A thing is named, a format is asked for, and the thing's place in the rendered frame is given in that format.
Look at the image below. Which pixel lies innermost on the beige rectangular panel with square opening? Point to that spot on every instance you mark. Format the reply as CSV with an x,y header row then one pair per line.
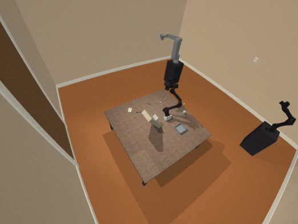
x,y
151,120

